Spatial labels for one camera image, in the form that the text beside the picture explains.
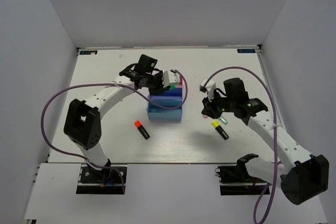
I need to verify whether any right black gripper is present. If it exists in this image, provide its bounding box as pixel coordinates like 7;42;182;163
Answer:
201;90;235;119

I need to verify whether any yellow cap black highlighter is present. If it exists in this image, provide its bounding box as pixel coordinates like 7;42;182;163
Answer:
212;120;229;140

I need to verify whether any orange cap black highlighter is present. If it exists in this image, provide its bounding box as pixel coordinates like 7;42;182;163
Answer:
134;120;150;140

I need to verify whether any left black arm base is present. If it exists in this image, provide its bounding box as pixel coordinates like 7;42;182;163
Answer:
76;165;127;195

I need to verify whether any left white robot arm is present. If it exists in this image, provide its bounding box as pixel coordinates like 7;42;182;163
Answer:
64;55;179;182

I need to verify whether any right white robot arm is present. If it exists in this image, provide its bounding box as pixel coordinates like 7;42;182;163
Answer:
199;78;329;205

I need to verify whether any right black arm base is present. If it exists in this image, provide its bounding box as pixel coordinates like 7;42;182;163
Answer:
215;154;267;196

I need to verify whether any dark blue container bin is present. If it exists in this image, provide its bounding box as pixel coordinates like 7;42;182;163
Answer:
149;87;183;101

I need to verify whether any pink container bin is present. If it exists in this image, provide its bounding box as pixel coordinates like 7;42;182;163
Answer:
176;77;183;88

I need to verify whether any light blue container bin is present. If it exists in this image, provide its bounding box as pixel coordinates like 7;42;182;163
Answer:
147;99;183;122

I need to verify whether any right blue corner label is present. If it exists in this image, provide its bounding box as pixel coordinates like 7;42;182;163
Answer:
237;49;256;54

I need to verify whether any blue corner label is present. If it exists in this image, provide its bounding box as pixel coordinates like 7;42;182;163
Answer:
237;49;256;54
79;50;98;55

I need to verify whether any left blue corner label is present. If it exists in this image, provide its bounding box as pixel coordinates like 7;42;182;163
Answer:
79;50;98;55

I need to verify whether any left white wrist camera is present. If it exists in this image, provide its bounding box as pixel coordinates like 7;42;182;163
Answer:
162;70;181;88

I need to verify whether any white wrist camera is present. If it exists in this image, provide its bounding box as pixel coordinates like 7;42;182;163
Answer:
199;78;216;102
162;70;181;88

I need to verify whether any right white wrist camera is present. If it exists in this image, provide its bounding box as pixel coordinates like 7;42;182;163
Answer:
199;78;216;102

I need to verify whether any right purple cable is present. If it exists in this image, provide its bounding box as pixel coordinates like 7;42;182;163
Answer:
201;66;279;224

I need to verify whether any purple cable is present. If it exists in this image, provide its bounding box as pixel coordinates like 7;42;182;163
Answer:
201;66;279;224
40;69;189;195

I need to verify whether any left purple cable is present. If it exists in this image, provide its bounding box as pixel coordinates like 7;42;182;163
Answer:
40;69;189;195

